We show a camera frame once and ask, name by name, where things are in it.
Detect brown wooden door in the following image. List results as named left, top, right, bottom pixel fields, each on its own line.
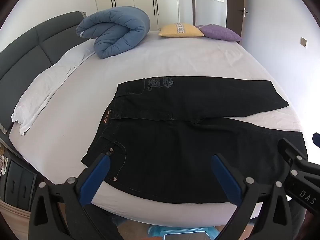
left=226, top=0, right=248, bottom=36

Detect yellow pillow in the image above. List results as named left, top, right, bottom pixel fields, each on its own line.
left=158, top=23, right=204, bottom=37

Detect dark grey headboard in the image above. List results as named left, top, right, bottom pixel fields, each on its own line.
left=1, top=11, right=85, bottom=130

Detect dark bedside cabinet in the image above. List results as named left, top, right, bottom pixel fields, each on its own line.
left=1, top=148, right=37, bottom=211

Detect purple pillow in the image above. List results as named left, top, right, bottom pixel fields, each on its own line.
left=196, top=24, right=242, bottom=41

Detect blue plastic stool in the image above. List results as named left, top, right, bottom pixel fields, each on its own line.
left=148, top=225, right=220, bottom=239

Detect white pillow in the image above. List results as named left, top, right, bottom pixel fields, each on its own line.
left=11, top=39, right=95, bottom=135

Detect black denim pants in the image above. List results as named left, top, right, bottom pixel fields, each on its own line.
left=82, top=76, right=307, bottom=204

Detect beige wall switch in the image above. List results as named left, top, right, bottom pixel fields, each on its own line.
left=300, top=37, right=307, bottom=47

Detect blue rolled duvet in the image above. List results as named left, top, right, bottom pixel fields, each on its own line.
left=76, top=6, right=151, bottom=59

